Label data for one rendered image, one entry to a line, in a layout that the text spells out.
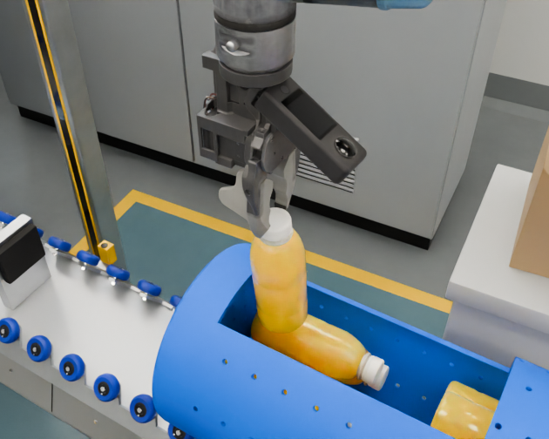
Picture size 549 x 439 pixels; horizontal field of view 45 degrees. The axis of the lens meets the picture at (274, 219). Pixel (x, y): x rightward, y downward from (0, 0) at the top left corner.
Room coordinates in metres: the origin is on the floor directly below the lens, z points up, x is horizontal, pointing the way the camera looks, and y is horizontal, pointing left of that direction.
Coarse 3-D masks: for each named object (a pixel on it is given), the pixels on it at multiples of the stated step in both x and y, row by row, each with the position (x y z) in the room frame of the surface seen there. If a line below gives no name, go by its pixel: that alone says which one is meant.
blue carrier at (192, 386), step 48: (192, 288) 0.57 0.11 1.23; (240, 288) 0.57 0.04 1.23; (192, 336) 0.51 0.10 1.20; (240, 336) 0.50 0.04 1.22; (384, 336) 0.61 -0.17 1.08; (432, 336) 0.58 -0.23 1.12; (192, 384) 0.47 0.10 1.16; (240, 384) 0.45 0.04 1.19; (288, 384) 0.44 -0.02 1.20; (336, 384) 0.43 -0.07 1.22; (384, 384) 0.57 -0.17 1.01; (432, 384) 0.55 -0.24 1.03; (480, 384) 0.53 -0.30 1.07; (528, 384) 0.43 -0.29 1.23; (192, 432) 0.45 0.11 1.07; (240, 432) 0.42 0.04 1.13; (288, 432) 0.40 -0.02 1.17; (336, 432) 0.39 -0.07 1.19; (384, 432) 0.38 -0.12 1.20; (432, 432) 0.37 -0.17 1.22; (528, 432) 0.36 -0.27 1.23
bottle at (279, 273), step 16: (256, 240) 0.55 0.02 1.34; (288, 240) 0.54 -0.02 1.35; (256, 256) 0.54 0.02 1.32; (272, 256) 0.53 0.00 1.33; (288, 256) 0.53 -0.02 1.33; (304, 256) 0.55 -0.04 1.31; (256, 272) 0.54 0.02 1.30; (272, 272) 0.53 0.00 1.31; (288, 272) 0.53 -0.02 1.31; (304, 272) 0.55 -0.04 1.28; (256, 288) 0.54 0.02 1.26; (272, 288) 0.53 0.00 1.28; (288, 288) 0.53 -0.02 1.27; (304, 288) 0.55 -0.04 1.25; (256, 304) 0.56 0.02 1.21; (272, 304) 0.53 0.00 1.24; (288, 304) 0.53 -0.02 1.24; (304, 304) 0.55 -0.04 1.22; (272, 320) 0.54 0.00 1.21; (288, 320) 0.54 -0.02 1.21; (304, 320) 0.55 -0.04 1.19
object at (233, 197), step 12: (240, 180) 0.54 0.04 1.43; (264, 180) 0.53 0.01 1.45; (228, 192) 0.55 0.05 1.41; (240, 192) 0.54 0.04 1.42; (264, 192) 0.53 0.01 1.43; (228, 204) 0.55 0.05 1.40; (240, 204) 0.54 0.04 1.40; (264, 204) 0.53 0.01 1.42; (252, 216) 0.52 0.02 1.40; (264, 216) 0.53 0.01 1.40; (252, 228) 0.53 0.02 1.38; (264, 228) 0.53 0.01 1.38
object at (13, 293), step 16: (16, 224) 0.85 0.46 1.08; (32, 224) 0.86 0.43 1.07; (0, 240) 0.81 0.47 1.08; (16, 240) 0.82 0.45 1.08; (32, 240) 0.84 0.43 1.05; (0, 256) 0.78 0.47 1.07; (16, 256) 0.81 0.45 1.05; (32, 256) 0.83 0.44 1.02; (0, 272) 0.79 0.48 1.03; (16, 272) 0.80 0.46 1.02; (32, 272) 0.84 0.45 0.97; (48, 272) 0.87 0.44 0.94; (0, 288) 0.79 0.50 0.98; (16, 288) 0.80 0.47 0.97; (32, 288) 0.83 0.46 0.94; (16, 304) 0.79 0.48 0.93
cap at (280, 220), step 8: (272, 208) 0.57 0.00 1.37; (280, 208) 0.57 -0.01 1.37; (272, 216) 0.56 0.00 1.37; (280, 216) 0.56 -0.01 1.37; (288, 216) 0.56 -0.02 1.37; (272, 224) 0.55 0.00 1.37; (280, 224) 0.55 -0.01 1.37; (288, 224) 0.55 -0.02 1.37; (272, 232) 0.54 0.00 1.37; (280, 232) 0.54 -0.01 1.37; (288, 232) 0.54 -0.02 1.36; (272, 240) 0.54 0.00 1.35; (280, 240) 0.54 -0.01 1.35
